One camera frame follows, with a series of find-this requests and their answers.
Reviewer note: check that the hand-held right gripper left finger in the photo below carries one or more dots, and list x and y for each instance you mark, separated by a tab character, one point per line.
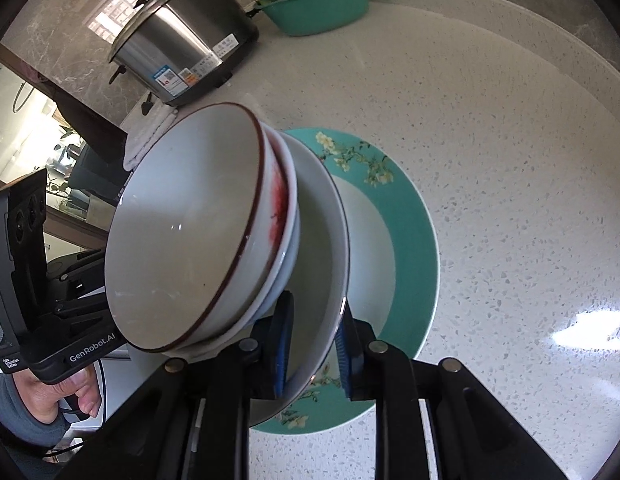
282	350

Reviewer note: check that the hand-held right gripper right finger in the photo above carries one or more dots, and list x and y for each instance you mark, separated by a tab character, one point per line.
346	350

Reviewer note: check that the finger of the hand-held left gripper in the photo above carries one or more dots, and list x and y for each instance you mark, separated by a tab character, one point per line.
80	262
85	307

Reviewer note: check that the small white bowl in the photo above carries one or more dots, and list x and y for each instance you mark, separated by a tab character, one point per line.
287	265

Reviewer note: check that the large white bowl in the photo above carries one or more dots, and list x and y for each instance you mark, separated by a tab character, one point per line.
320	260

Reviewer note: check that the white bowl with pink flowers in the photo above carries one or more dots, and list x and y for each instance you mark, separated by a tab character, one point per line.
185	230

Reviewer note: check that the teal floral plate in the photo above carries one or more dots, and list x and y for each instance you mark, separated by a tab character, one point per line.
410	240

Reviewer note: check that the person's left forearm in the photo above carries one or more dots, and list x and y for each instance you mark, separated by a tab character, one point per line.
20	415

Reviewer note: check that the person's left hand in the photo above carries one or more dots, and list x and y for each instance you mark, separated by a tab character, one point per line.
65	392

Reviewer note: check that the folded white towel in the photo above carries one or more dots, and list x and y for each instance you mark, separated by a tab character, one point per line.
145	135

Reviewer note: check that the steel rice cooker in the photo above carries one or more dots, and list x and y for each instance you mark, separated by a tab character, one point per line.
185	45

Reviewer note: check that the green plastic basin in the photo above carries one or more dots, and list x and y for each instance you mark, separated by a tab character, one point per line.
320	12

